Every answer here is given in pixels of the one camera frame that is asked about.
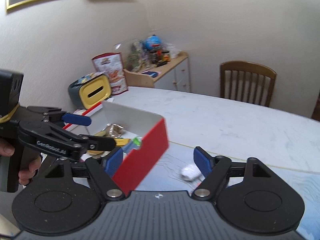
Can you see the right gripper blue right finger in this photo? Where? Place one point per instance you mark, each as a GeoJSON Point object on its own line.
{"type": "Point", "coordinates": [215, 171]}

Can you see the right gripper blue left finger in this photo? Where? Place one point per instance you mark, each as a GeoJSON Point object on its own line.
{"type": "Point", "coordinates": [101, 172]}

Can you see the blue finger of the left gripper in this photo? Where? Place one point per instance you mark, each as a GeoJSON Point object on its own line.
{"type": "Point", "coordinates": [75, 119]}

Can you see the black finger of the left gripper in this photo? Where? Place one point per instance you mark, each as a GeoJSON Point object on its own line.
{"type": "Point", "coordinates": [100, 144]}

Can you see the white small packet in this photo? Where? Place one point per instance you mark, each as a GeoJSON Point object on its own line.
{"type": "Point", "coordinates": [190, 172]}

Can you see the brown foil snack packet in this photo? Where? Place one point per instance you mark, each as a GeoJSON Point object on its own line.
{"type": "Point", "coordinates": [111, 131]}

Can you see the red and white cardboard box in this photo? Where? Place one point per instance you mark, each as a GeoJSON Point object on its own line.
{"type": "Point", "coordinates": [146, 134]}

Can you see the yellow duck plush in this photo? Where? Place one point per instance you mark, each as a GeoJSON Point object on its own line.
{"type": "Point", "coordinates": [95, 152]}

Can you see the person left hand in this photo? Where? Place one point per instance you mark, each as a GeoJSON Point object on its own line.
{"type": "Point", "coordinates": [25, 175]}

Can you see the yellow grey tissue box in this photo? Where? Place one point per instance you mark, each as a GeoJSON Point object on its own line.
{"type": "Point", "coordinates": [89, 90]}

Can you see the red white snack bag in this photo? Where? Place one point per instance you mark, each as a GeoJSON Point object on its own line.
{"type": "Point", "coordinates": [112, 66]}

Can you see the brown wooden chair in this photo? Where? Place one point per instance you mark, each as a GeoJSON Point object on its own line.
{"type": "Point", "coordinates": [247, 82]}

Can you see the wooden sideboard cabinet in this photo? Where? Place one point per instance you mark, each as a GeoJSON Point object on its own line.
{"type": "Point", "coordinates": [172, 76]}

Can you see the dark jar on cabinet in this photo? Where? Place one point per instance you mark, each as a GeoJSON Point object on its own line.
{"type": "Point", "coordinates": [154, 56]}

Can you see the blue globe toy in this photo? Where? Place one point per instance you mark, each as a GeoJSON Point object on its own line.
{"type": "Point", "coordinates": [152, 40]}

